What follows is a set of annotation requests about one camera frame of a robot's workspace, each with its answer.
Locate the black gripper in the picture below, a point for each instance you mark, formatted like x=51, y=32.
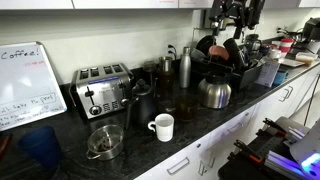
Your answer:
x=230, y=10

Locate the white ceramic mug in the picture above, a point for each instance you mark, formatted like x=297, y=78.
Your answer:
x=164, y=128

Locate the black mug in rack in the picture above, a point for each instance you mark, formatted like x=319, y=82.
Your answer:
x=235, y=51

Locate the small white mug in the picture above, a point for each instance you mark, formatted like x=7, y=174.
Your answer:
x=275, y=53

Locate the blue mug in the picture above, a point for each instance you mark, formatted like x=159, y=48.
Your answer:
x=280, y=77

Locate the red bowl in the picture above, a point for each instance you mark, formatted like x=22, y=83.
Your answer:
x=219, y=51

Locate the black bowl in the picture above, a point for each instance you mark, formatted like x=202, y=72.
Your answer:
x=205, y=43

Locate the clear glass french press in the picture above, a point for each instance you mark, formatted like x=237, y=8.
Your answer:
x=252, y=41

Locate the black dish rack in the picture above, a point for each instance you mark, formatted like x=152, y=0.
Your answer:
x=245, y=76

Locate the stainless steel water bottle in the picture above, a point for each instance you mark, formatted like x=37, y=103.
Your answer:
x=185, y=68

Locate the printed paper card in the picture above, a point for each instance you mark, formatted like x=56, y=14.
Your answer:
x=267, y=73

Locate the red and white cup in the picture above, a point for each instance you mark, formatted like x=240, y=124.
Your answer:
x=286, y=45

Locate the stainless steel coffee carafe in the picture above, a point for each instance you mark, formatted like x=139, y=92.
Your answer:
x=215, y=91

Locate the dark glass french press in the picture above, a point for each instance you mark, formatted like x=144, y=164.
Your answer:
x=165, y=73

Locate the clear plastic food container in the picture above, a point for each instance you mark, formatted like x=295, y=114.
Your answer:
x=306, y=57

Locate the small dark jar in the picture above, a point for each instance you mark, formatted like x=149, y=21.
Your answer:
x=150, y=66

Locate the black coffee machine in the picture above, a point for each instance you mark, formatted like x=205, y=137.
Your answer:
x=312, y=30

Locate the amber glass cup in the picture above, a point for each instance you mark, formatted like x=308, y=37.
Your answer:
x=186, y=108

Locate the white lower cabinet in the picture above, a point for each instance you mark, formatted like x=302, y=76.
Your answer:
x=266, y=110

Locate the white cabinet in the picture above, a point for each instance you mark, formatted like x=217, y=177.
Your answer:
x=100, y=3
x=266, y=110

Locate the silver metal spoon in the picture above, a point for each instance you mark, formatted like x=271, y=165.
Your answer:
x=170, y=109

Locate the black gooseneck kettle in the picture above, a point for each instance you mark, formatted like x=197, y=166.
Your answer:
x=143, y=106

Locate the white upper cabinet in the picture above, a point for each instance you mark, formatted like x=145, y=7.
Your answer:
x=100, y=3

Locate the stainless steel four-slot toaster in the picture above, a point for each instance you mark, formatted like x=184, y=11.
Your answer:
x=100, y=96

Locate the purple lit white device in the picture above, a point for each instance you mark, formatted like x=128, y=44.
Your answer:
x=308, y=158

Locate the small metal strainer pot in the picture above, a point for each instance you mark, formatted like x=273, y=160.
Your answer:
x=105, y=141

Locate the whiteboard with handwritten notes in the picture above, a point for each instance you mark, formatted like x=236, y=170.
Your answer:
x=26, y=86

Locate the blue plastic cup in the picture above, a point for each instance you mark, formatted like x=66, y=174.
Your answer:
x=40, y=146

